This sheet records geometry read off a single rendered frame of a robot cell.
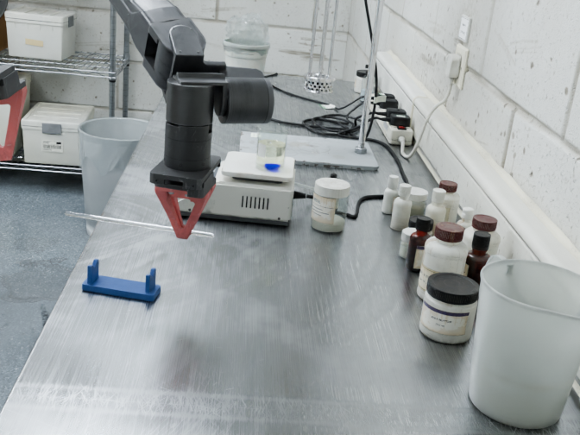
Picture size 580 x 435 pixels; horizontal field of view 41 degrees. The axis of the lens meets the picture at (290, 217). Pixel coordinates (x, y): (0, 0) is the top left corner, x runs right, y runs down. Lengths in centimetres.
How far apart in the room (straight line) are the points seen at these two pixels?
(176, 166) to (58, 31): 259
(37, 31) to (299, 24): 116
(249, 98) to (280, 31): 279
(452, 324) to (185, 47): 48
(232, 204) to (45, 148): 228
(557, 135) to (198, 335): 60
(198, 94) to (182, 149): 7
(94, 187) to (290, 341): 211
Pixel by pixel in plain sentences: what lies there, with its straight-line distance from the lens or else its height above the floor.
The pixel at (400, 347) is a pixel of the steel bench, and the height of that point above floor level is 75.
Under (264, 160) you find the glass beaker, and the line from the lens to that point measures 130.
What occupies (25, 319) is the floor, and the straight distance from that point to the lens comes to 257.
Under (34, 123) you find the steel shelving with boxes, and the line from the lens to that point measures 351.
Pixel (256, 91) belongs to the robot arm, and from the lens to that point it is 96.
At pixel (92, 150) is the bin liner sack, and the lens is 296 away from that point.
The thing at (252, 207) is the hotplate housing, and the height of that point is 78.
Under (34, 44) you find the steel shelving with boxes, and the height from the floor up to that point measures 63.
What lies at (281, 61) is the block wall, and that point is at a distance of 376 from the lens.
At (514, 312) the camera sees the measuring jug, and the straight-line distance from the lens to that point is 83.
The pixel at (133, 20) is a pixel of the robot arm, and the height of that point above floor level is 110.
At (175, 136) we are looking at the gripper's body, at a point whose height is 98.
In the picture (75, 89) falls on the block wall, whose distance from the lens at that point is 388.
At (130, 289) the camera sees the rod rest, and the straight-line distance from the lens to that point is 106.
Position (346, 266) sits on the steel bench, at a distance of 120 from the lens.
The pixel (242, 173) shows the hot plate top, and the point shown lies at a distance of 130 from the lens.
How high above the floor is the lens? 124
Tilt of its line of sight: 21 degrees down
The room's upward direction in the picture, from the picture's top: 6 degrees clockwise
